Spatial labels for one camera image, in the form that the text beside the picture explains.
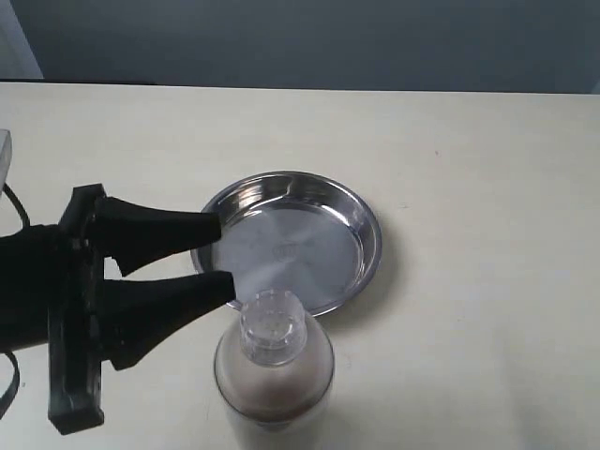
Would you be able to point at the round stainless steel dish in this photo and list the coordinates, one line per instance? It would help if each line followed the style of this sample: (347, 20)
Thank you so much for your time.
(293, 231)

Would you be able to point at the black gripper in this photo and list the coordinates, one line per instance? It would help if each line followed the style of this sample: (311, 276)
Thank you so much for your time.
(133, 316)

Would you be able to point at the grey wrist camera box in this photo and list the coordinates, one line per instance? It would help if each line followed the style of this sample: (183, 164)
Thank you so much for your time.
(6, 155)

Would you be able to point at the clear plastic shaker bottle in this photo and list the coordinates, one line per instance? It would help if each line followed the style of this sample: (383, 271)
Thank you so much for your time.
(274, 369)

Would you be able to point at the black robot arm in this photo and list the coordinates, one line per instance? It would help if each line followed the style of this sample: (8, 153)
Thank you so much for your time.
(29, 282)

